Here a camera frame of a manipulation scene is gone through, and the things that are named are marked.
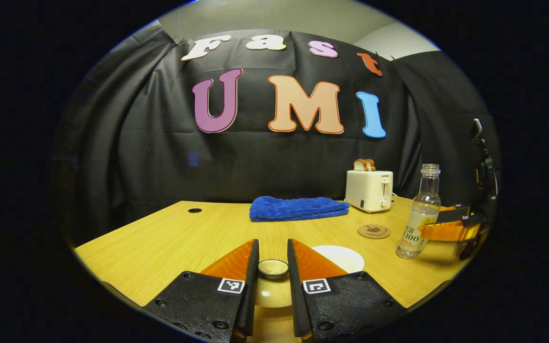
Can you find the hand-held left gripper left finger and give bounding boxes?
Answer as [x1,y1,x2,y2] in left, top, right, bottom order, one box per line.
[142,239,260,343]

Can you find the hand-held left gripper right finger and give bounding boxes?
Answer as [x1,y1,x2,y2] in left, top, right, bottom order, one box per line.
[287,238,406,343]

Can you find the beige teacup lid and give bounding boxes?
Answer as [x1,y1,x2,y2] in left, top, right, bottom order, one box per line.
[254,259,293,309]

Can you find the clear glass water bottle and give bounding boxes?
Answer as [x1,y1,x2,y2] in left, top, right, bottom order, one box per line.
[396,163,442,260]

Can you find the beige ceramic teacup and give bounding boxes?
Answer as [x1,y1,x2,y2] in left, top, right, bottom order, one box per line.
[312,245,366,275]

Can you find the round cork coaster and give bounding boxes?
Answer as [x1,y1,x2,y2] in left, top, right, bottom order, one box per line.
[357,224,392,240]

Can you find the blue towel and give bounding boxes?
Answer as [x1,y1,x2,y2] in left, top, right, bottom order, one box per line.
[249,196,350,223]

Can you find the white toaster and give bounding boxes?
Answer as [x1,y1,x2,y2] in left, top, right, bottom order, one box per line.
[345,170,394,213]

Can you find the black backdrop cloth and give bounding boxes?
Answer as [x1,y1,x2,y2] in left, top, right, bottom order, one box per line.
[55,21,500,239]

